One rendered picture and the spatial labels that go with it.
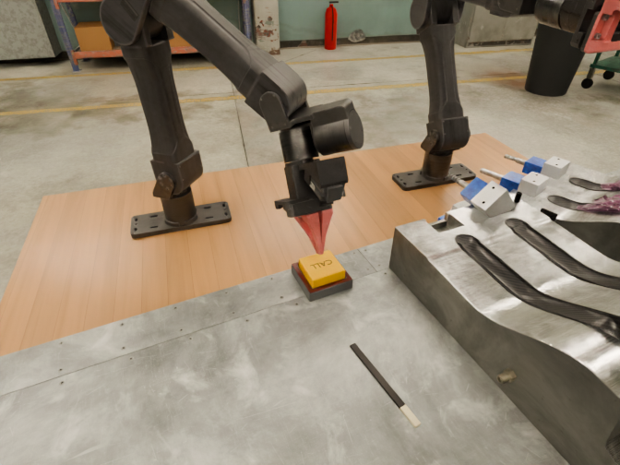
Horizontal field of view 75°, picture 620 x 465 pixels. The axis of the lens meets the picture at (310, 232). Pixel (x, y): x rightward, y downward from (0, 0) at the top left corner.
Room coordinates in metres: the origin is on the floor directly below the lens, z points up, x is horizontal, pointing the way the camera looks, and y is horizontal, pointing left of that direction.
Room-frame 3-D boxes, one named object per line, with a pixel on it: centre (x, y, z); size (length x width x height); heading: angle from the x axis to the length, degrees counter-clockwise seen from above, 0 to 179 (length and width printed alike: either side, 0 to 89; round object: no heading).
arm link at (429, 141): (0.86, -0.31, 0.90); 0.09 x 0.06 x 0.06; 108
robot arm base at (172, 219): (0.69, 0.27, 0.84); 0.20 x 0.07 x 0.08; 108
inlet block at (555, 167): (0.83, -0.51, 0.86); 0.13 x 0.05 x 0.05; 42
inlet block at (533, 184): (0.76, -0.43, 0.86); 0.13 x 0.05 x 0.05; 42
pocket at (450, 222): (0.56, -0.23, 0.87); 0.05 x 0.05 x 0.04; 25
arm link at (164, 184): (0.69, 0.26, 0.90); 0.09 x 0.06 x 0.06; 159
